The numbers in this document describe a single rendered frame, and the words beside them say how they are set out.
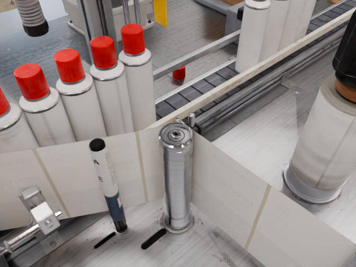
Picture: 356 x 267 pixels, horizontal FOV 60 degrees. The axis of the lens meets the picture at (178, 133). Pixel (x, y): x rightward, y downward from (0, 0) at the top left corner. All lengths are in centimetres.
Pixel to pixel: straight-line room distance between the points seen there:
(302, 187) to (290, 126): 16
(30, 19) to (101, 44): 11
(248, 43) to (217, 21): 39
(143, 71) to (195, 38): 50
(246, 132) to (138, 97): 22
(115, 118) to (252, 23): 34
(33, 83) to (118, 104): 13
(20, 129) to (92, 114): 10
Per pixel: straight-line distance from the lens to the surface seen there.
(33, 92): 42
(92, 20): 59
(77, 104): 45
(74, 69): 43
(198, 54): 65
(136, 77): 49
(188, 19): 108
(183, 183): 36
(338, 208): 54
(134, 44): 47
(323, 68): 92
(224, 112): 67
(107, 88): 46
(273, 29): 74
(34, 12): 50
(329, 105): 41
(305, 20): 86
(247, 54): 71
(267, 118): 64
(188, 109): 58
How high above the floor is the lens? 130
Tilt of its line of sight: 46 degrees down
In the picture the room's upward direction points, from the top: straight up
